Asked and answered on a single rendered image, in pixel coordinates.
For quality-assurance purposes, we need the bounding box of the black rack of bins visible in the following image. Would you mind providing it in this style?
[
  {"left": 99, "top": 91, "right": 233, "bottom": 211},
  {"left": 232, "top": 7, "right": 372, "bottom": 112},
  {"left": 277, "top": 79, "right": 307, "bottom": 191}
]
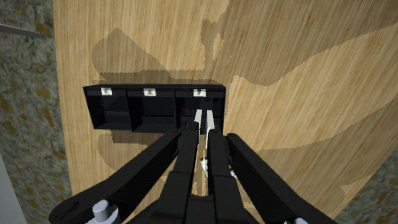
[{"left": 83, "top": 84, "right": 226, "bottom": 135}]

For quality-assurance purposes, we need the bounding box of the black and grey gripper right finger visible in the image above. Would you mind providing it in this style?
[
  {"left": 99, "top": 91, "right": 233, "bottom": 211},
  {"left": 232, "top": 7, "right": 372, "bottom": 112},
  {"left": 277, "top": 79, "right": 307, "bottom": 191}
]
[{"left": 206, "top": 110, "right": 338, "bottom": 224}]

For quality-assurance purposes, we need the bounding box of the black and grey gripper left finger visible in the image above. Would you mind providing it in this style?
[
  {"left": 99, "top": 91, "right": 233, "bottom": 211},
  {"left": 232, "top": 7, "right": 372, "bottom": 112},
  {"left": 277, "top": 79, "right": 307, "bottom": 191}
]
[{"left": 49, "top": 109, "right": 202, "bottom": 224}]

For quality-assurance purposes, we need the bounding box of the white domino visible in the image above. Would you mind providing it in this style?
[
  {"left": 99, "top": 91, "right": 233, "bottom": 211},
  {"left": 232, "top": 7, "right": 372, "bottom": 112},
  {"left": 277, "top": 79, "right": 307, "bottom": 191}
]
[{"left": 200, "top": 158, "right": 208, "bottom": 177}]

